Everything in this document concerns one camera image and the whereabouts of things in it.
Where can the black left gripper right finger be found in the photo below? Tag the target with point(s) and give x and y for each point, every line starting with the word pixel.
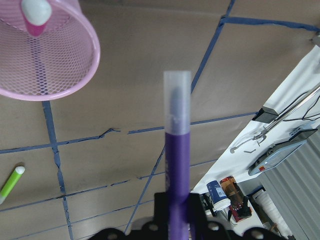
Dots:
pixel 196 217

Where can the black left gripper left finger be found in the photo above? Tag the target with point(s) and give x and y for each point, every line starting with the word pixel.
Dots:
pixel 161 214

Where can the purple marker pen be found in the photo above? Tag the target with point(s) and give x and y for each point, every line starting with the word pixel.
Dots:
pixel 177 108

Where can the pink marker pen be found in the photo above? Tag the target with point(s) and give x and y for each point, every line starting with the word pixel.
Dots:
pixel 36 14

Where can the pink mesh cup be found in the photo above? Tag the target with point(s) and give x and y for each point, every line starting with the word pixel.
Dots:
pixel 47 61

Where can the blue white canister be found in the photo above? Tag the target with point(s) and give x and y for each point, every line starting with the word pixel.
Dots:
pixel 218 196

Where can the grey teach pendant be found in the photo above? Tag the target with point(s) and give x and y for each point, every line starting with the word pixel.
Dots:
pixel 277 153

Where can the green marker pen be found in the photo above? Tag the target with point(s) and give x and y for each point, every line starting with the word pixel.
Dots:
pixel 11 182

